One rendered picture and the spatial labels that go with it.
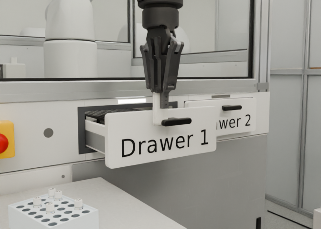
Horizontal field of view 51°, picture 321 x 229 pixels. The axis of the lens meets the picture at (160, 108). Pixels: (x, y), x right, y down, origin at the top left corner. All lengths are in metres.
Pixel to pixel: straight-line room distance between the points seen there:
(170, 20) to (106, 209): 0.38
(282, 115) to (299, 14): 0.75
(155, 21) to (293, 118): 2.09
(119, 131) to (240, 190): 0.62
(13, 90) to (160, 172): 0.44
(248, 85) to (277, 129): 1.64
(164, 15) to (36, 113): 0.35
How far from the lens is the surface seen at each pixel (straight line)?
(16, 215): 0.59
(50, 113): 0.79
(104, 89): 0.84
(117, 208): 0.65
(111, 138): 0.68
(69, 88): 0.80
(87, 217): 0.54
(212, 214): 1.13
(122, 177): 0.90
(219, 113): 1.04
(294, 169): 2.72
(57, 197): 0.61
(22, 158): 0.80
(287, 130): 2.71
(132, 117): 0.69
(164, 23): 0.68
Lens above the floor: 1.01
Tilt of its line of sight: 6 degrees down
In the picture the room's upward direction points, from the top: straight up
